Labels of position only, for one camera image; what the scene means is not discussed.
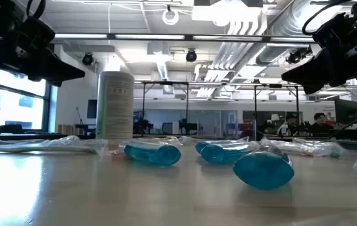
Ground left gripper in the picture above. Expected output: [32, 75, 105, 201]
[0, 17, 86, 88]

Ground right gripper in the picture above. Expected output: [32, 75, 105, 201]
[280, 14, 357, 95]

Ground green toothbrush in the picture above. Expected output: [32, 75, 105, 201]
[0, 135, 109, 156]

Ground person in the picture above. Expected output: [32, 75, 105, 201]
[308, 112, 334, 132]
[277, 113, 300, 136]

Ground black monitor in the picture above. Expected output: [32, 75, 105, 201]
[334, 99, 357, 126]

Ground large window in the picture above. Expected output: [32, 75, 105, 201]
[0, 65, 52, 131]

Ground white wipes canister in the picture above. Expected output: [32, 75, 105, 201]
[95, 70, 135, 141]

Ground black overhead beam with lights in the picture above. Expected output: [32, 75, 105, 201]
[51, 33, 317, 44]

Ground black ceiling camera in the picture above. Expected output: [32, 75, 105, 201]
[285, 46, 313, 65]
[82, 52, 95, 67]
[185, 49, 198, 63]

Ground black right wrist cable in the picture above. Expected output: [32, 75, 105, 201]
[302, 0, 353, 36]

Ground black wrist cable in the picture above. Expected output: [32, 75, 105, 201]
[26, 0, 46, 21]
[302, 0, 353, 36]

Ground silver ventilation duct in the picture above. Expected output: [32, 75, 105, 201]
[253, 0, 354, 67]

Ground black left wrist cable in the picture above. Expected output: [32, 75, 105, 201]
[26, 0, 46, 21]

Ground black neighbouring rig frame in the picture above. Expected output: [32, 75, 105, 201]
[140, 80, 301, 141]

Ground white ring lamp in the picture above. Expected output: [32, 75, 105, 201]
[161, 8, 180, 26]

